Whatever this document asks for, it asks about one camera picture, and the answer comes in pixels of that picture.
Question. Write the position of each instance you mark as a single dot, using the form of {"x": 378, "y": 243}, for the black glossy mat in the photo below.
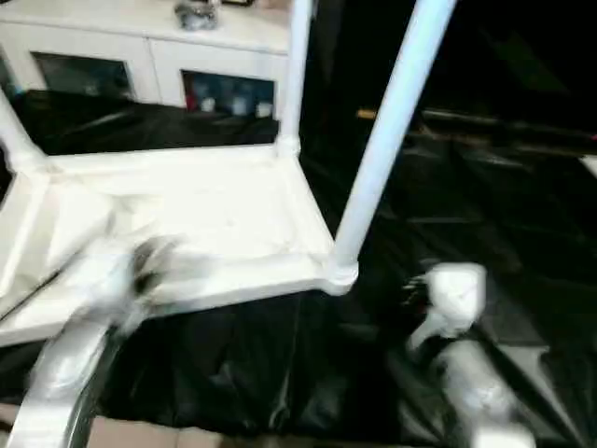
{"x": 280, "y": 364}

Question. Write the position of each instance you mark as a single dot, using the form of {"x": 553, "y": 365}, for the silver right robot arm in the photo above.
{"x": 485, "y": 392}

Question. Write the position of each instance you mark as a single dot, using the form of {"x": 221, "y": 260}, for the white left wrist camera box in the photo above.
{"x": 107, "y": 280}

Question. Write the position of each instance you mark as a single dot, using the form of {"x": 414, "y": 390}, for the black speaker box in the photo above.
{"x": 354, "y": 56}

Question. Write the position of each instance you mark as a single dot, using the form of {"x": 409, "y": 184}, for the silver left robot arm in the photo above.
{"x": 65, "y": 373}

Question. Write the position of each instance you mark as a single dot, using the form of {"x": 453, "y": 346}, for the white flat panel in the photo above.
{"x": 590, "y": 165}

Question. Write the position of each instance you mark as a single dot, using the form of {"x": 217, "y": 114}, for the white glass-door cabinet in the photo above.
{"x": 140, "y": 42}

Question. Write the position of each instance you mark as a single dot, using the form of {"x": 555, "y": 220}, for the white upturned plastic table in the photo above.
{"x": 210, "y": 210}

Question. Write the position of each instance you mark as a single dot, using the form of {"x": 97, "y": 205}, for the black glossy tv stand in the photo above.
{"x": 503, "y": 126}

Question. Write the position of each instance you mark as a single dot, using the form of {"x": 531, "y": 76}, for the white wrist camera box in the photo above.
{"x": 454, "y": 294}
{"x": 107, "y": 280}

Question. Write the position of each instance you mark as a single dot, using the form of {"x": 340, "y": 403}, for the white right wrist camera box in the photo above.
{"x": 454, "y": 294}

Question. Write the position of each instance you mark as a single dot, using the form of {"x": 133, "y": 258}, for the white plastic table leg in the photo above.
{"x": 387, "y": 130}
{"x": 14, "y": 130}
{"x": 296, "y": 70}

